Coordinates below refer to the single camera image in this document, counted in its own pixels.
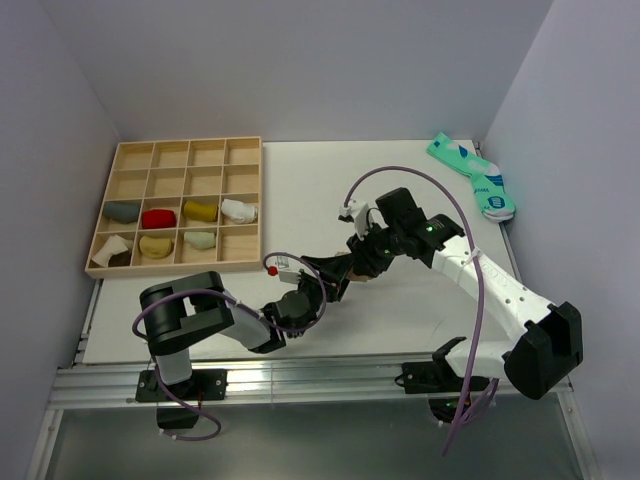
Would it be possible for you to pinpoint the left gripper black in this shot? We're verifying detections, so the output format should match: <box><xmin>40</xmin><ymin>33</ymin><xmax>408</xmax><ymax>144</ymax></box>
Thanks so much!
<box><xmin>296</xmin><ymin>254</ymin><xmax>353</xmax><ymax>318</ymax></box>

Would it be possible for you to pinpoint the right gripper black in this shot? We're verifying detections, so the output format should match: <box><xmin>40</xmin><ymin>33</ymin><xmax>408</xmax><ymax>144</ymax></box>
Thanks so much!
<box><xmin>346</xmin><ymin>220</ymin><xmax>404</xmax><ymax>279</ymax></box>

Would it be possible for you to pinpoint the tan maroon striped sock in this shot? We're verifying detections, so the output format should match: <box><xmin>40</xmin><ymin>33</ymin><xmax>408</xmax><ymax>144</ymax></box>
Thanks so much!
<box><xmin>334</xmin><ymin>251</ymin><xmax>378</xmax><ymax>282</ymax></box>

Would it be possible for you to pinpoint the pale green ankle sock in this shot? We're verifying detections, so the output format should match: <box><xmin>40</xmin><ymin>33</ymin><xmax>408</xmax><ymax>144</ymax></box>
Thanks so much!
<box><xmin>183</xmin><ymin>231</ymin><xmax>217</xmax><ymax>250</ymax></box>

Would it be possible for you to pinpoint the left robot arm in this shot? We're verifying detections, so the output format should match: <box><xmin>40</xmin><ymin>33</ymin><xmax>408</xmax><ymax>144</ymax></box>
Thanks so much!
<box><xmin>132</xmin><ymin>252</ymin><xmax>354</xmax><ymax>399</ymax></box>

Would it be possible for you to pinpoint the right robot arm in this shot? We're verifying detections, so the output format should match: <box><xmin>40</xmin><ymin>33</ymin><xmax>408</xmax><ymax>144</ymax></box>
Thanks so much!
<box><xmin>339</xmin><ymin>187</ymin><xmax>583</xmax><ymax>400</ymax></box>

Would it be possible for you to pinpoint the teal patterned sock pair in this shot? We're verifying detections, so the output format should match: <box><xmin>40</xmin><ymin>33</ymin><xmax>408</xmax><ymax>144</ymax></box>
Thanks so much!
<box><xmin>427</xmin><ymin>133</ymin><xmax>516</xmax><ymax>223</ymax></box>

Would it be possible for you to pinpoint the mustard yellow rolled sock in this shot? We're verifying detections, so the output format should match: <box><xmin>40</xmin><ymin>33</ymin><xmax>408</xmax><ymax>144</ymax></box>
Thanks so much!
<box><xmin>183</xmin><ymin>200</ymin><xmax>218</xmax><ymax>223</ymax></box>

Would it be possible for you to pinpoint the wooden compartment tray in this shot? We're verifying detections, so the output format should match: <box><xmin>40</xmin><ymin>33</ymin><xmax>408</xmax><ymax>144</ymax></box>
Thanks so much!
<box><xmin>85</xmin><ymin>137</ymin><xmax>263</xmax><ymax>279</ymax></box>

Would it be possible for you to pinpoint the red rolled sock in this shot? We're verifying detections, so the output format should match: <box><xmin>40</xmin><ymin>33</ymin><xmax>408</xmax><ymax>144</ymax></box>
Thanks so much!
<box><xmin>141</xmin><ymin>209</ymin><xmax>177</xmax><ymax>230</ymax></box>

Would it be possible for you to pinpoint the grey rolled sock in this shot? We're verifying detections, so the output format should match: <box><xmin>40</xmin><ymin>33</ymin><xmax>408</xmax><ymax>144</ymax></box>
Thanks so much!
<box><xmin>103</xmin><ymin>201</ymin><xmax>141</xmax><ymax>224</ymax></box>

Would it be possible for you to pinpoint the white and brown rolled sock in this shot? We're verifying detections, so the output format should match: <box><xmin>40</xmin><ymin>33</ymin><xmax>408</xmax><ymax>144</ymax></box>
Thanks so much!
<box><xmin>91</xmin><ymin>235</ymin><xmax>134</xmax><ymax>268</ymax></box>

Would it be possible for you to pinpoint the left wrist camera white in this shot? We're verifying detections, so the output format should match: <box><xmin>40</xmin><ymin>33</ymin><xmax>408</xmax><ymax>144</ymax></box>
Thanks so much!
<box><xmin>266</xmin><ymin>255</ymin><xmax>301</xmax><ymax>285</ymax></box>

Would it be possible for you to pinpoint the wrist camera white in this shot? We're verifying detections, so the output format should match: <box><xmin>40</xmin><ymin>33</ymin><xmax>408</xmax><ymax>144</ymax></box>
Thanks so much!
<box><xmin>266</xmin><ymin>255</ymin><xmax>301</xmax><ymax>285</ymax></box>
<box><xmin>338</xmin><ymin>199</ymin><xmax>370</xmax><ymax>240</ymax></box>

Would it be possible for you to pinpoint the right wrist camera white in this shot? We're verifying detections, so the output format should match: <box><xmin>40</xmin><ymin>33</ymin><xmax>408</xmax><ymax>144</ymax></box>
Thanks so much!
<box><xmin>338</xmin><ymin>199</ymin><xmax>370</xmax><ymax>240</ymax></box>

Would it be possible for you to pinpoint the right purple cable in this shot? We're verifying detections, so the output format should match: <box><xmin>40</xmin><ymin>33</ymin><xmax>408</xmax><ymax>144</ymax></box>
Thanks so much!
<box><xmin>343</xmin><ymin>166</ymin><xmax>501</xmax><ymax>459</ymax></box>

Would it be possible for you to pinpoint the purple cable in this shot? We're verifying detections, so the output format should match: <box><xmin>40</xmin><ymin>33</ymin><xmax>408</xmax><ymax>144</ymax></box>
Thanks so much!
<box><xmin>343</xmin><ymin>166</ymin><xmax>501</xmax><ymax>459</ymax></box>
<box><xmin>131</xmin><ymin>252</ymin><xmax>329</xmax><ymax>442</ymax></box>

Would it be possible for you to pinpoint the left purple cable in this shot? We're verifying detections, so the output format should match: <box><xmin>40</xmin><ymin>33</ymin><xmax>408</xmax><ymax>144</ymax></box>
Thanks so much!
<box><xmin>131</xmin><ymin>252</ymin><xmax>329</xmax><ymax>442</ymax></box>

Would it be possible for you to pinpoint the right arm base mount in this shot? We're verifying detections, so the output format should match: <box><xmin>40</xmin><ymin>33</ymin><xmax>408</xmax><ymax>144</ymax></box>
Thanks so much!
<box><xmin>394</xmin><ymin>337</ymin><xmax>498</xmax><ymax>424</ymax></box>

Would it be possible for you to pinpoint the aluminium frame rail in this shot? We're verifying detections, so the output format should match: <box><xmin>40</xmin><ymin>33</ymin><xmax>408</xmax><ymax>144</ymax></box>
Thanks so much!
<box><xmin>29</xmin><ymin>279</ymin><xmax>606</xmax><ymax>480</ymax></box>

